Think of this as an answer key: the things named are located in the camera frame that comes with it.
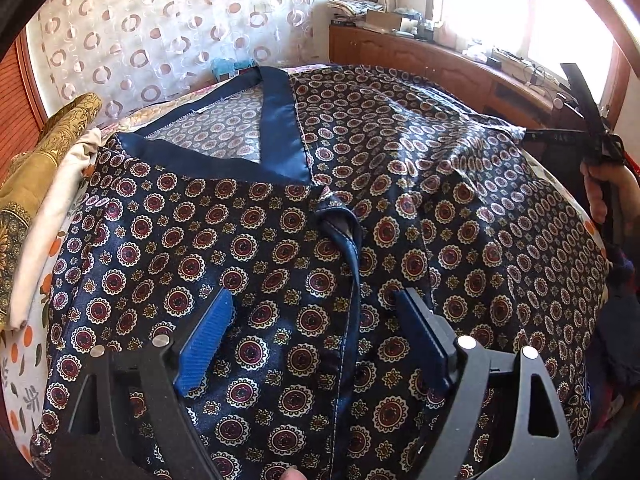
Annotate person's right hand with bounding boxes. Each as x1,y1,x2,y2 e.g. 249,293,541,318
580,159,638,226

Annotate blue box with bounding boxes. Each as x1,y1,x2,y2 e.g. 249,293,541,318
210,57,256,81

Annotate window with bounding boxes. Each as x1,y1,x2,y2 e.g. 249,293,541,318
430,0,618,103

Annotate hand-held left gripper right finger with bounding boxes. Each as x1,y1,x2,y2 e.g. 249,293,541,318
395,287,581,480

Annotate white folded cloth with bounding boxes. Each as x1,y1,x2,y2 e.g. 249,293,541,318
10,127,101,331

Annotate gold paisley cloth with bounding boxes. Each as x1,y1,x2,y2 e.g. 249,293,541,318
0,92,103,331

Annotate stack of printed cloths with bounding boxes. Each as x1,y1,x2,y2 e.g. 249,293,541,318
327,0,386,23

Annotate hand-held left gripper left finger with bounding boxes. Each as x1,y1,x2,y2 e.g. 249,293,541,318
52,290,236,480

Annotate sheer circle pattern curtain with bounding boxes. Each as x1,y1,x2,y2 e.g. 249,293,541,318
27,0,326,128

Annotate white power strip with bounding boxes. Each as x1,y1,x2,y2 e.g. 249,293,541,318
492,47,538,70

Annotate cardboard box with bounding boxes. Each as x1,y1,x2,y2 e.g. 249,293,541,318
365,10,403,33

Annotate wooden headboard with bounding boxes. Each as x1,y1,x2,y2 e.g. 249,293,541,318
0,35,51,186

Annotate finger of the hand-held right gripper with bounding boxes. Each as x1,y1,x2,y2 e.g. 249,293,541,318
560,62,608,136
522,129,608,163

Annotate wooden cabinet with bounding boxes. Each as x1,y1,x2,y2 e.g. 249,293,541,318
327,25,576,131

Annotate navy medallion print pajama top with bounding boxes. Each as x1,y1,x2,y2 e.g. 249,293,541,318
30,62,611,480

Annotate orange fruit print quilt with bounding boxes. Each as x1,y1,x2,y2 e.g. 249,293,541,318
0,152,608,466

